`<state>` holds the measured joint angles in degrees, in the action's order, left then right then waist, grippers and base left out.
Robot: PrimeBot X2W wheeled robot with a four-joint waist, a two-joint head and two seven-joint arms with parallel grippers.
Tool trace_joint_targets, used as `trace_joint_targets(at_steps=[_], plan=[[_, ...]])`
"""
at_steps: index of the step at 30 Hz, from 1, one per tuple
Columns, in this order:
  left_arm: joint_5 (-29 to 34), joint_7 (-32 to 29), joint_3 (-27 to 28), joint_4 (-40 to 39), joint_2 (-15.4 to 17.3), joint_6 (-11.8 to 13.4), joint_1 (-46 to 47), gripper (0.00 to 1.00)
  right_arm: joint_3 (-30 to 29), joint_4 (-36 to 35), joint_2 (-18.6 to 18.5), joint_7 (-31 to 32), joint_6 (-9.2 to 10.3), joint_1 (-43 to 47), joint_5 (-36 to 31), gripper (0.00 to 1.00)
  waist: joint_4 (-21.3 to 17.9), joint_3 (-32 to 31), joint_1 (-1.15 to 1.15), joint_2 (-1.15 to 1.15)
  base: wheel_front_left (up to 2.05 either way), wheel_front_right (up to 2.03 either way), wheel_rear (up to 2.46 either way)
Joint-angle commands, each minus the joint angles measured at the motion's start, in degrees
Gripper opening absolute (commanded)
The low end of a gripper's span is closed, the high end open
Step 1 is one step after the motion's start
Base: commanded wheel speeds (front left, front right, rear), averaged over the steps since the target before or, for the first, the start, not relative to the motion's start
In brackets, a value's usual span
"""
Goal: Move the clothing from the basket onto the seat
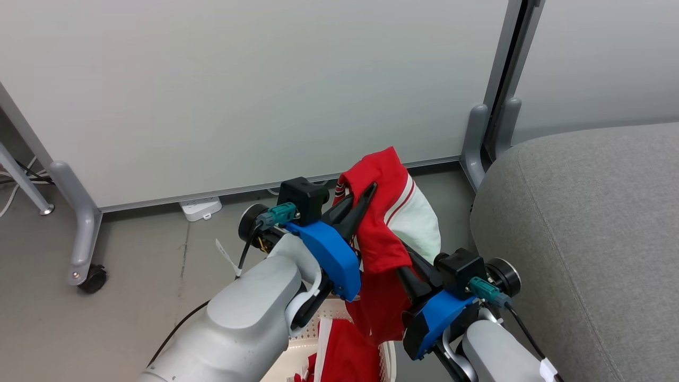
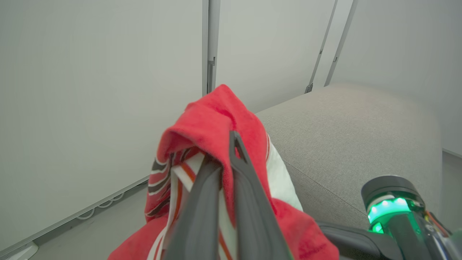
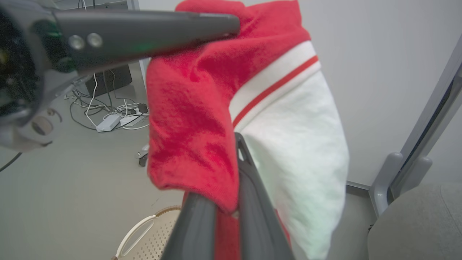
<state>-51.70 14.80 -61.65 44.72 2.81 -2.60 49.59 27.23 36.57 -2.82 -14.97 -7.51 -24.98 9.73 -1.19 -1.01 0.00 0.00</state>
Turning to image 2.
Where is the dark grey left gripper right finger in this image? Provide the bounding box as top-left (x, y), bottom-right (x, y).
top-left (229, 130), bottom-right (293, 260)

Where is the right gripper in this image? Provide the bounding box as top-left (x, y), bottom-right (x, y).
top-left (318, 175), bottom-right (462, 260)

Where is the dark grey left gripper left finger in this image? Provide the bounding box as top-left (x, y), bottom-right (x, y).
top-left (164, 155), bottom-right (222, 260)

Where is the red striped garment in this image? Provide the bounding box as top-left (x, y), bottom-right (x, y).
top-left (108, 84), bottom-right (340, 260)

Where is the grey fabric sofa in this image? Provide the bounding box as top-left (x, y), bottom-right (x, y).
top-left (256, 82), bottom-right (444, 260)

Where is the large white partition panel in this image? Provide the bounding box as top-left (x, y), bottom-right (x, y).
top-left (0, 0), bottom-right (210, 259)

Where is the white coiled cable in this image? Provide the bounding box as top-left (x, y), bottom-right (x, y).
top-left (77, 192), bottom-right (125, 220)

